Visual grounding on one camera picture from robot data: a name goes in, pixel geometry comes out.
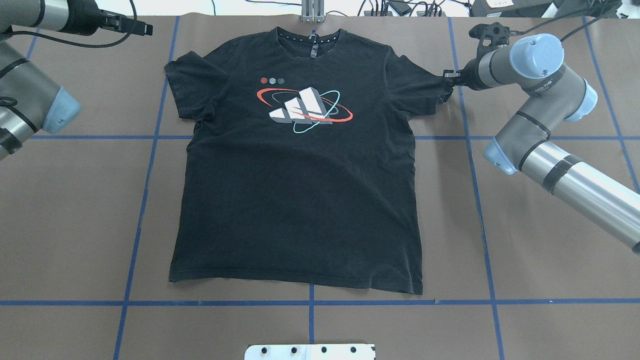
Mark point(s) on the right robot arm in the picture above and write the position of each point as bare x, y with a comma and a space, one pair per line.
556, 95

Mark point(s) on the black graphic t-shirt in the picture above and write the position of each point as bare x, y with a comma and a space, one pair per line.
301, 166

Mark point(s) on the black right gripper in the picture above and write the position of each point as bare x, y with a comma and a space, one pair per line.
470, 78

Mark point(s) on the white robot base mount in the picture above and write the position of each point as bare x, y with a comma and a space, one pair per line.
326, 351

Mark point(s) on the aluminium frame post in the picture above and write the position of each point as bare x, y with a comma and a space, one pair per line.
313, 11

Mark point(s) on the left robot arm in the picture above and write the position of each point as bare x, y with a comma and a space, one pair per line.
31, 101

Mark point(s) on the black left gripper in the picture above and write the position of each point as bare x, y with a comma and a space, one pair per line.
86, 23

